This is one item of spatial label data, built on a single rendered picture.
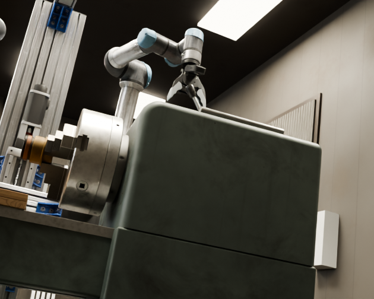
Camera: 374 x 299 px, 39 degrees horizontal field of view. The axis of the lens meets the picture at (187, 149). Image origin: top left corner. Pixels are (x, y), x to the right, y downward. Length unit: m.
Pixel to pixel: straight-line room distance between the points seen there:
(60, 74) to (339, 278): 3.80
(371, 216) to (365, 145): 0.76
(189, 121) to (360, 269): 3.97
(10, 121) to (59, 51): 0.42
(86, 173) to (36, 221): 0.20
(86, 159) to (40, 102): 0.94
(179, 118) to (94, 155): 0.27
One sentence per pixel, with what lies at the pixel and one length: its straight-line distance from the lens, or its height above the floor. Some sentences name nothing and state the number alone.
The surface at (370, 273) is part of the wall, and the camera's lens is 5.24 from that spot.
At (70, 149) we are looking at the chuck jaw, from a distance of 1.54.
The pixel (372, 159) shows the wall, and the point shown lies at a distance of 5.53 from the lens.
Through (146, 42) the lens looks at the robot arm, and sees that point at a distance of 2.10.
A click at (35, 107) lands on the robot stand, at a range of 2.40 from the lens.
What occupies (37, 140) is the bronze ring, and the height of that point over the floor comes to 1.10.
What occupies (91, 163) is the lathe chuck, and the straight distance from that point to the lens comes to 1.51.
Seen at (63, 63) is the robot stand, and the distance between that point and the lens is 2.60.
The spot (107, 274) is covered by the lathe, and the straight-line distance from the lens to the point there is 1.41.
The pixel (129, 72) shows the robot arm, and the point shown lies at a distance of 2.46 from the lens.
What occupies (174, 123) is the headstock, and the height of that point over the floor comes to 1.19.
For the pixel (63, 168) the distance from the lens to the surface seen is 1.65.
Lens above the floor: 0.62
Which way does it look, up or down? 19 degrees up
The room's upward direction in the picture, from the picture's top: 9 degrees clockwise
